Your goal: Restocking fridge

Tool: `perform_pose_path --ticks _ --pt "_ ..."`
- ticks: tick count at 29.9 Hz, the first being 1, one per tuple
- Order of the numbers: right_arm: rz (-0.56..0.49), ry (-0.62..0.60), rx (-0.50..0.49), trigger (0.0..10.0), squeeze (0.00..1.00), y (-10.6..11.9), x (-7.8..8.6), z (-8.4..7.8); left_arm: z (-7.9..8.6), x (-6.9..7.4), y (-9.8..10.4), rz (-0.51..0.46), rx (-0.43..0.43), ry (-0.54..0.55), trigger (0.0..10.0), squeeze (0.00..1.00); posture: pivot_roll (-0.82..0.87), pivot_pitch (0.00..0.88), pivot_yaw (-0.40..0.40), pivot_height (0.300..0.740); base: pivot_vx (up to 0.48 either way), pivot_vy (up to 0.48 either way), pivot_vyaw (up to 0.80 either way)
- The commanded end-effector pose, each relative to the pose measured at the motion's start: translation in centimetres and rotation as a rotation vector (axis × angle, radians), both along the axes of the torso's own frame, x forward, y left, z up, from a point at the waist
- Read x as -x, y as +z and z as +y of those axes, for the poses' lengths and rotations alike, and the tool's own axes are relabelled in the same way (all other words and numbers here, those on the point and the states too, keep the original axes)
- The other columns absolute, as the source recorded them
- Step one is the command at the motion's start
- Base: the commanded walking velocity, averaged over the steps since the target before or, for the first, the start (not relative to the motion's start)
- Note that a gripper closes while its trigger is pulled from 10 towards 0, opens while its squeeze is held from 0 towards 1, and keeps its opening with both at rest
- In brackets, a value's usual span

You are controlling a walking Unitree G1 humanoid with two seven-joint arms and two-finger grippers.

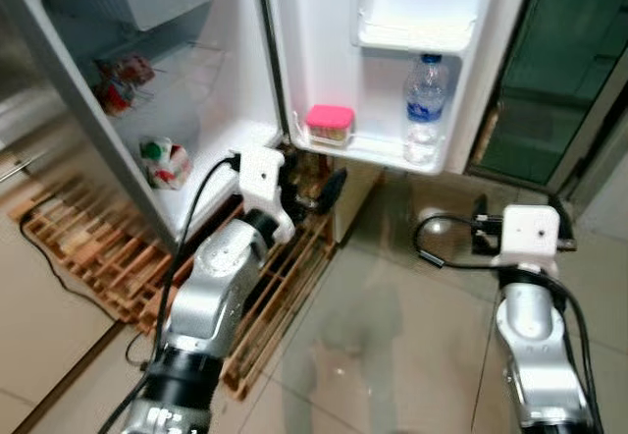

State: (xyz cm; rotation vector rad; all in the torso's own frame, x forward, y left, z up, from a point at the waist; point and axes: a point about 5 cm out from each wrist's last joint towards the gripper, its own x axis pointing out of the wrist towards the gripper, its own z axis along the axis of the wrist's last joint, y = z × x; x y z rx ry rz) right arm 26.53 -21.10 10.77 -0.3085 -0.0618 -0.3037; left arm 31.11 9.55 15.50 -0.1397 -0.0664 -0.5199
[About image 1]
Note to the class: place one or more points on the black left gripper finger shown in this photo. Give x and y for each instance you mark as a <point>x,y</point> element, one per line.
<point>291,174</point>
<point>334,190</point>

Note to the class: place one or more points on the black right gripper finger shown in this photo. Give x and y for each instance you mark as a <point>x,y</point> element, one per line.
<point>482,208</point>
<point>564,230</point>

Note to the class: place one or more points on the pink lidded food container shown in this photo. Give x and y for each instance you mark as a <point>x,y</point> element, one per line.
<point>329,118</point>

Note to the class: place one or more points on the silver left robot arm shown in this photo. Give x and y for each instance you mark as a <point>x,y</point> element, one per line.
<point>211,297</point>

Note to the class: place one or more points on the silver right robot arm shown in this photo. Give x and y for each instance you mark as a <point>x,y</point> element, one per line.
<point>530,326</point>

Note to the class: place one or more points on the grey mini fridge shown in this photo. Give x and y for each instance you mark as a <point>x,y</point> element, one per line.
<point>245,81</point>

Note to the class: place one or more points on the white lined fridge door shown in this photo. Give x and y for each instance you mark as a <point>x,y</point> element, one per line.
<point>324,41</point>

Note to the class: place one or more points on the clear plastic water bottle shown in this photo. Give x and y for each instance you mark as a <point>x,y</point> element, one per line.
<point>427,100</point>

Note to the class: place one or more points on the green red white food pack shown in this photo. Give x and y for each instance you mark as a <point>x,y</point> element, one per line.
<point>167,164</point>

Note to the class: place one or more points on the green glass door cabinet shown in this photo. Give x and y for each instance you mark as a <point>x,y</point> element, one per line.
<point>559,71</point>

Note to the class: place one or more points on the red snack pack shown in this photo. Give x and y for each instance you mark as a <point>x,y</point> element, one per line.
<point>113,98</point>
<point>126,69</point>

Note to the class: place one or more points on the wooden slat pallet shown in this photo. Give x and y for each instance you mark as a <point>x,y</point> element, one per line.
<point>108,257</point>

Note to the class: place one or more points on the grey kitchen cabinet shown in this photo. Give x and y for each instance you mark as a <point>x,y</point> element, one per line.
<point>20,130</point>

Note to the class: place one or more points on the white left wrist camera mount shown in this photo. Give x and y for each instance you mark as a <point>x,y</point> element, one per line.
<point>260,174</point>

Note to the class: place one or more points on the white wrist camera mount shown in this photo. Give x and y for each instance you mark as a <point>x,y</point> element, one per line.
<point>525,233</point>
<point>260,174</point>

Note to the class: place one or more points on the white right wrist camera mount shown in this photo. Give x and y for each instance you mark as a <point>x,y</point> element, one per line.
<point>525,233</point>

